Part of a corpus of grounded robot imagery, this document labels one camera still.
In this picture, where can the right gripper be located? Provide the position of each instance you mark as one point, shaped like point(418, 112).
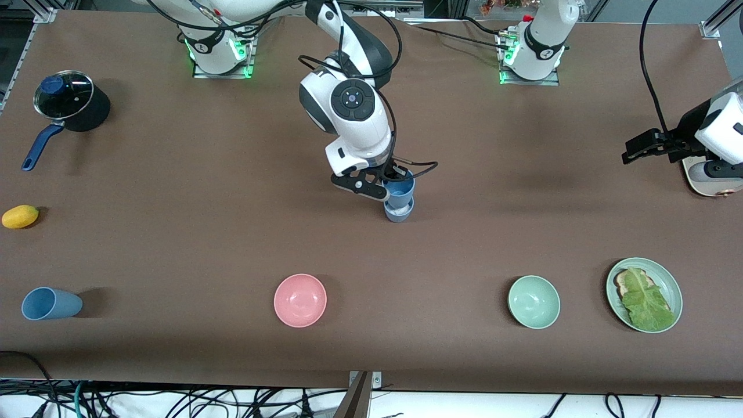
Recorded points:
point(390, 172)

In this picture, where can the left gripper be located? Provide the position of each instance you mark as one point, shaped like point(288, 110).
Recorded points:
point(688, 131)

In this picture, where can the blue plastic cup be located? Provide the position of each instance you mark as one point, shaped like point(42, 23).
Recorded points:
point(400, 194)
point(61, 304)

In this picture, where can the blue cup with white paper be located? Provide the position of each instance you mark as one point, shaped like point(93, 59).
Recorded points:
point(399, 216)

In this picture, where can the cream toaster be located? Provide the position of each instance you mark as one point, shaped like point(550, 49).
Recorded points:
point(693, 180)

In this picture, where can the toast slice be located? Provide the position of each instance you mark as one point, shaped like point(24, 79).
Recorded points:
point(622, 284)

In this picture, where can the light green plate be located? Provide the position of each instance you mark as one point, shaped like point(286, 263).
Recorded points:
point(673, 290)

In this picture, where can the green lettuce leaf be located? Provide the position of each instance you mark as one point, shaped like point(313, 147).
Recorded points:
point(647, 305)

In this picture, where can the pink bowl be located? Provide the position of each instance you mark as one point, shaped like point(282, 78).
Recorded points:
point(300, 301)

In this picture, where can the grey power strip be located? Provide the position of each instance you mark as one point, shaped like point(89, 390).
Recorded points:
point(380, 8)

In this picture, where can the light green bowl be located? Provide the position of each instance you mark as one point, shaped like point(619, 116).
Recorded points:
point(534, 302)

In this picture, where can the glass lid with blue knob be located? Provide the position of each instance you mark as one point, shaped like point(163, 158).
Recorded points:
point(64, 96)

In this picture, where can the yellow lemon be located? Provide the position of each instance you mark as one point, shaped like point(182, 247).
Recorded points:
point(20, 216)

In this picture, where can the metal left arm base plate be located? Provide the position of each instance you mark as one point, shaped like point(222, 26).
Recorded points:
point(505, 78)

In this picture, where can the aluminium frame profile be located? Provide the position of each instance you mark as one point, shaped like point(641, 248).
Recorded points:
point(43, 17)
point(717, 20)

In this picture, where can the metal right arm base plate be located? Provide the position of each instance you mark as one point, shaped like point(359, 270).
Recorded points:
point(251, 52)

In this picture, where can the metal table bracket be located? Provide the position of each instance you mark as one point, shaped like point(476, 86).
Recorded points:
point(354, 400)

